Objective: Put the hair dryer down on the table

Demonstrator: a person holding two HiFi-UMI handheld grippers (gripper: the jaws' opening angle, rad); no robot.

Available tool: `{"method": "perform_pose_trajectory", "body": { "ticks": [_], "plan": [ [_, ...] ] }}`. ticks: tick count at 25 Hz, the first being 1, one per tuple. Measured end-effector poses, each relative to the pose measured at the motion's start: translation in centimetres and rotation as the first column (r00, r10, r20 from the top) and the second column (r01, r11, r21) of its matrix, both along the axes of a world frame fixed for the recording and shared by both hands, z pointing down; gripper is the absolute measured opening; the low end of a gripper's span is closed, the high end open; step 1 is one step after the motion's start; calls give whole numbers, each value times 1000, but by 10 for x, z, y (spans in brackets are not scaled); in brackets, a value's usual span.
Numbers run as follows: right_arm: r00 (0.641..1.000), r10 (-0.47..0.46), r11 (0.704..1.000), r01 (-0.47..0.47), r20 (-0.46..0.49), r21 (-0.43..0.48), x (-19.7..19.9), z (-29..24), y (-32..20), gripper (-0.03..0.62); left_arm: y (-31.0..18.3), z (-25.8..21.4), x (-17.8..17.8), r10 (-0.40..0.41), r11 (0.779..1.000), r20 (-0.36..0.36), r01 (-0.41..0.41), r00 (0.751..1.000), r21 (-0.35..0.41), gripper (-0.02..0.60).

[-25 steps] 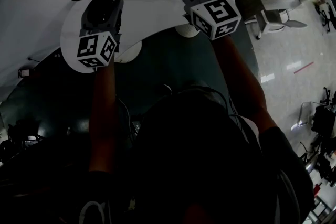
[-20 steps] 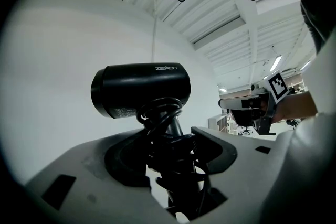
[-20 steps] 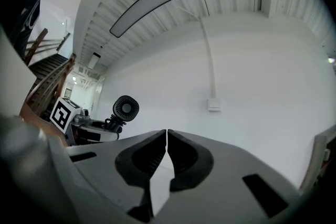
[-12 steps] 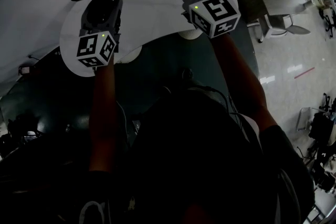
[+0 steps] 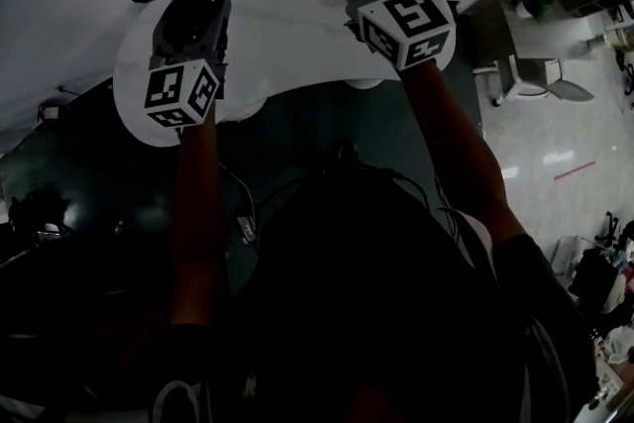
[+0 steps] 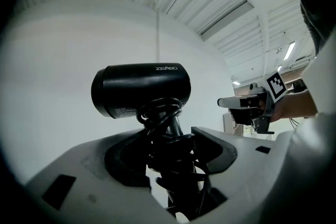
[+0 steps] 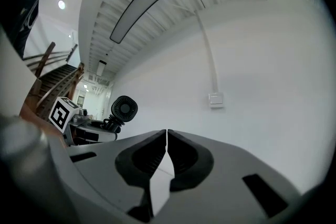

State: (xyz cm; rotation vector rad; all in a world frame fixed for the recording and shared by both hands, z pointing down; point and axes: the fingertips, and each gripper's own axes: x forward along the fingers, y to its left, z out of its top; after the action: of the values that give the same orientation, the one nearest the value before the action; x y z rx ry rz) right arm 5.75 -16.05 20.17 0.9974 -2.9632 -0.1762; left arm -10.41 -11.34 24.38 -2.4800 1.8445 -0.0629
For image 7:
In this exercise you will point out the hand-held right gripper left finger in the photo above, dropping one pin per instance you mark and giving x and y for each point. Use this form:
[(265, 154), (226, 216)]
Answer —
[(105, 165)]

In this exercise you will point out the rectangular ceiling light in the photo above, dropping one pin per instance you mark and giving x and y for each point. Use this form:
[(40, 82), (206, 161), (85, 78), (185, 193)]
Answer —
[(101, 67)]

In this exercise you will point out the round ceiling lamp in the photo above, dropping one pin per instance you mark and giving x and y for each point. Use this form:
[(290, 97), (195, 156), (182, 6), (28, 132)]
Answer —
[(61, 4)]

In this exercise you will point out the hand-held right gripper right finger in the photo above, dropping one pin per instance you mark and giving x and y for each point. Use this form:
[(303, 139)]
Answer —
[(231, 173)]

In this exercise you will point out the white wall switch plate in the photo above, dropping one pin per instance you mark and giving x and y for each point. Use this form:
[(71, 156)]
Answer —
[(216, 100)]

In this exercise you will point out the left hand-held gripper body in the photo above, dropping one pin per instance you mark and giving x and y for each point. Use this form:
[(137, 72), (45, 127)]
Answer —
[(60, 114)]

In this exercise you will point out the person's left forearm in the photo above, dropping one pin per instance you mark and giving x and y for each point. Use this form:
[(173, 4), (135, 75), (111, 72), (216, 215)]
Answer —
[(39, 120)]

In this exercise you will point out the long oval ceiling light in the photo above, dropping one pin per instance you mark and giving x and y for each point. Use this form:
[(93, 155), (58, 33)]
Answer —
[(143, 6)]

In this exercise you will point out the person's black shirt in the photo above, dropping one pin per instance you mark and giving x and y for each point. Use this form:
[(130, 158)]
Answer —
[(25, 15)]

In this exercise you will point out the wooden staircase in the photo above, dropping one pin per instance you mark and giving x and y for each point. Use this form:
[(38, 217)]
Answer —
[(56, 78)]

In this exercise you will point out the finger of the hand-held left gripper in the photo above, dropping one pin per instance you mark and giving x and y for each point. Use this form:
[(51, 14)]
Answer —
[(105, 135)]

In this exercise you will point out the black rounded object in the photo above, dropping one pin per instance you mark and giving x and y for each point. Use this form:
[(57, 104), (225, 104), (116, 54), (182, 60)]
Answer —
[(124, 108)]

